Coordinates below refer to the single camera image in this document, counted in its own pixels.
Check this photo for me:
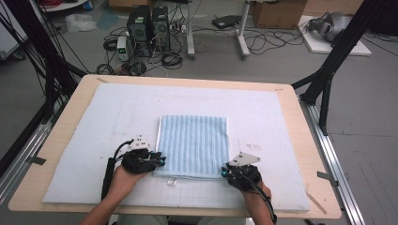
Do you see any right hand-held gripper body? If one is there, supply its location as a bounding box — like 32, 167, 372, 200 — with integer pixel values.
229, 152, 262, 192

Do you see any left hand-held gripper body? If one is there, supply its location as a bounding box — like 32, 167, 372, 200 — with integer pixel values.
120, 134, 158, 175

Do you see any blue striped towel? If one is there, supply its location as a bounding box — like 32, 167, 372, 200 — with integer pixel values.
154, 114, 232, 187

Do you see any person's right hand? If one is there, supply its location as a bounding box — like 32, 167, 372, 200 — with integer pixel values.
242, 181, 272, 210

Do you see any person's left hand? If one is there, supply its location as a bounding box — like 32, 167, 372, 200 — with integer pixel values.
107, 167, 148, 201

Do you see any white foam mat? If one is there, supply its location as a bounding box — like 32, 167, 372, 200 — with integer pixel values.
41, 82, 311, 212

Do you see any white power supply box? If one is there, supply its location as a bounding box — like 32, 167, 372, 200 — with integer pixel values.
116, 36, 130, 62

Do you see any white-legged desk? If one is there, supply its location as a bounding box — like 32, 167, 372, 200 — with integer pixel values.
184, 0, 252, 60

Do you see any black computer tower green label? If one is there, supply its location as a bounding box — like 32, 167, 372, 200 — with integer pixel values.
126, 5, 153, 58

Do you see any flat black device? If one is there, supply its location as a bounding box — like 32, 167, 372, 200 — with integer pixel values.
211, 14, 242, 30

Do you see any white floor board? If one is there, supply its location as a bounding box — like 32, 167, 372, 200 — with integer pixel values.
297, 14, 374, 57

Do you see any clear plastic bag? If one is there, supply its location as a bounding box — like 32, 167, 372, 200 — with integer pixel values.
65, 13, 98, 34

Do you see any large cardboard box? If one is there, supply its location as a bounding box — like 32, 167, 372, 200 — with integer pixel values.
252, 0, 309, 30

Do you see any grey headset device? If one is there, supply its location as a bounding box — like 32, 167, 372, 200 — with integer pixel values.
308, 11, 353, 43

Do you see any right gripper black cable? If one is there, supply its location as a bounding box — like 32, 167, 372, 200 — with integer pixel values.
247, 173, 279, 225

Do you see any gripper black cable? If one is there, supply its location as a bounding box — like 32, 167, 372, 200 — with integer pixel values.
247, 173, 279, 225
100, 140, 134, 201

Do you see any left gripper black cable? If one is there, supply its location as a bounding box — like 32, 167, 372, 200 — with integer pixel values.
100, 140, 134, 201

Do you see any aluminium rail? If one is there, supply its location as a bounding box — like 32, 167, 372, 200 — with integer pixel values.
298, 97, 367, 225
0, 102, 64, 204

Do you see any black cable coil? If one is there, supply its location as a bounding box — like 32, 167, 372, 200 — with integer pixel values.
160, 51, 184, 70

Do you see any tangle of black floor cables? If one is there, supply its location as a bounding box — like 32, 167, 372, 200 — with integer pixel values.
243, 27, 306, 56

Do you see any black metal frame stand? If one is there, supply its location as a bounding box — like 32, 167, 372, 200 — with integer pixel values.
0, 0, 88, 176
290, 0, 398, 136

